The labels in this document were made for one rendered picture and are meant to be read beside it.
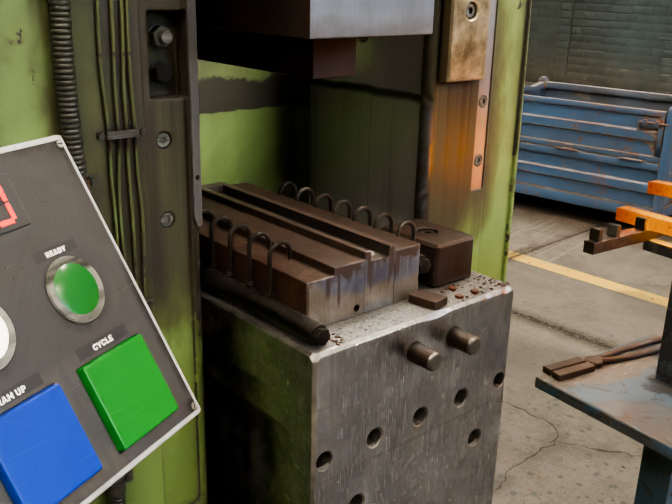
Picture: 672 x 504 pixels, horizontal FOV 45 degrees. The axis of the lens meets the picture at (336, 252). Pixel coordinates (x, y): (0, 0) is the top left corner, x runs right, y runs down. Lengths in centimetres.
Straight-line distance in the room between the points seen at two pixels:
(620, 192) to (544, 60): 524
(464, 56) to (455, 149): 15
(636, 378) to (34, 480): 111
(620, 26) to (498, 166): 801
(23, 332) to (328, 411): 46
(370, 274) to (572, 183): 389
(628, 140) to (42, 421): 431
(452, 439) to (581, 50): 860
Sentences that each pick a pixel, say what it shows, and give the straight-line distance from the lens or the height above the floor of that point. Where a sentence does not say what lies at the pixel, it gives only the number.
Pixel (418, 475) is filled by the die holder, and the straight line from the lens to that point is 120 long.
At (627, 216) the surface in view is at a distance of 149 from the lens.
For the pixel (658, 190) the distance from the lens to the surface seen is 160.
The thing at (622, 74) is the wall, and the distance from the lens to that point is 943.
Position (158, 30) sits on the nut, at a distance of 100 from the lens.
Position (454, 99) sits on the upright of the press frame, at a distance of 133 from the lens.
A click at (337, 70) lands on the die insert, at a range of 109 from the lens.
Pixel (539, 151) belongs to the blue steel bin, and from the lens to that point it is 496.
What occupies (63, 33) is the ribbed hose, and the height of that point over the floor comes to 127.
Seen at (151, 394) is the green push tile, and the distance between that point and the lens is 71.
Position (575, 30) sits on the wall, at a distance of 970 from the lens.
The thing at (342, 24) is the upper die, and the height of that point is 128.
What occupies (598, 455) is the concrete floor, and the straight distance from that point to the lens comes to 261.
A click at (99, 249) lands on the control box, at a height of 111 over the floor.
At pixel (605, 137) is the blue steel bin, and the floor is 51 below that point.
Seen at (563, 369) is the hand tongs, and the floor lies 70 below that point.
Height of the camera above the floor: 134
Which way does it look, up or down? 19 degrees down
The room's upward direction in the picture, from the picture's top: 1 degrees clockwise
